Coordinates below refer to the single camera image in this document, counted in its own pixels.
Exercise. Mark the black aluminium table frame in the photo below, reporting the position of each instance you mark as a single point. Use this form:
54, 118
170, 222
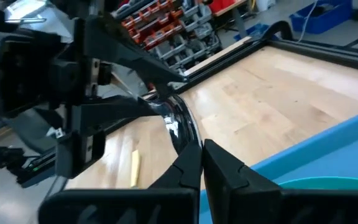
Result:
322, 56

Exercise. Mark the teal plastic plate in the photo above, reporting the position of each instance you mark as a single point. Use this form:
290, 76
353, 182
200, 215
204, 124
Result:
337, 183

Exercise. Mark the parts bin shelf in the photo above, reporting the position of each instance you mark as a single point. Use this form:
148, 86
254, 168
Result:
166, 28

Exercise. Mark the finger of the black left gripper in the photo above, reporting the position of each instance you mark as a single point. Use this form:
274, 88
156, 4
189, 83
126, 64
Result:
120, 49
110, 112

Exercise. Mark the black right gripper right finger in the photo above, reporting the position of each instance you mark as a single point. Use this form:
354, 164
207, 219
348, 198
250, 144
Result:
259, 208

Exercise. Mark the blue plastic tray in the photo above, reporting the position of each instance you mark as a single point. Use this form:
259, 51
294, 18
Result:
322, 155

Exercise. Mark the blue storage bin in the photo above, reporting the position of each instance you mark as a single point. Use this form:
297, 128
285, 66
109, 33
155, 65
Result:
322, 21

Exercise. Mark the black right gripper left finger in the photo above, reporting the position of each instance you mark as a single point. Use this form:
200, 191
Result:
120, 208

